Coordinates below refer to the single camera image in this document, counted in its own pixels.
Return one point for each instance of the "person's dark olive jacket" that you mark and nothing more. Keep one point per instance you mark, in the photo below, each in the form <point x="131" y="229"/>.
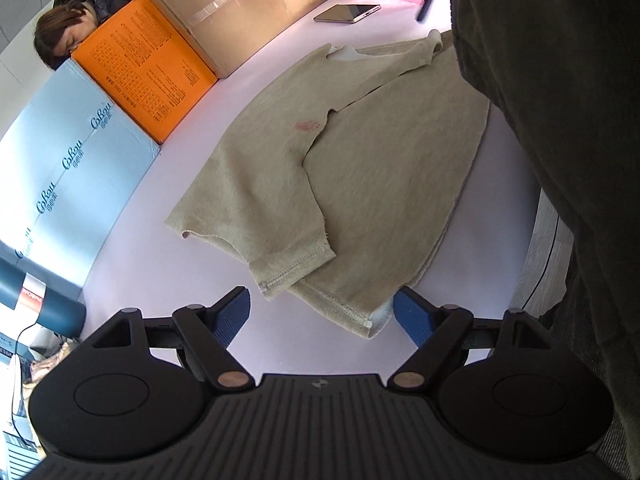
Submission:
<point x="575" y="110"/>

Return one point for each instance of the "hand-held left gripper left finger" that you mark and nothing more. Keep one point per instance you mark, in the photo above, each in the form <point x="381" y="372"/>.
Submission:
<point x="233" y="317"/>

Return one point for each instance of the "smartphone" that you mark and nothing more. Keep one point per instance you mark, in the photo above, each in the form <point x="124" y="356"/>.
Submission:
<point x="347" y="13"/>

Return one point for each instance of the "orange printed box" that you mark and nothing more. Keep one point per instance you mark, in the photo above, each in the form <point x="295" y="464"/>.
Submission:
<point x="145" y="75"/>

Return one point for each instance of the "brown cardboard box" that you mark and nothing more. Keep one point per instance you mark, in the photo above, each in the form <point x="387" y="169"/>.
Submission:
<point x="235" y="10"/>

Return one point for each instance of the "light blue printed carton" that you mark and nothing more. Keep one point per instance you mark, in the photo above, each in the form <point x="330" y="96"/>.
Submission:
<point x="65" y="175"/>

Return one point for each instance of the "beige knit shirt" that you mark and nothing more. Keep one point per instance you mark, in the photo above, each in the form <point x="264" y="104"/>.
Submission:
<point x="380" y="160"/>

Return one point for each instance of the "white cabinet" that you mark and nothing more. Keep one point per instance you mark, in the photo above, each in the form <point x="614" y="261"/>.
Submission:
<point x="542" y="240"/>

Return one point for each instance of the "teal thermos bottle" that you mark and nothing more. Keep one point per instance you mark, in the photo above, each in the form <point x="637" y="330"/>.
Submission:
<point x="45" y="305"/>

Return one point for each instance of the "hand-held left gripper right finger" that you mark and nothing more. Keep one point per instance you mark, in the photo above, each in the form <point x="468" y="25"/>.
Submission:
<point x="413" y="318"/>

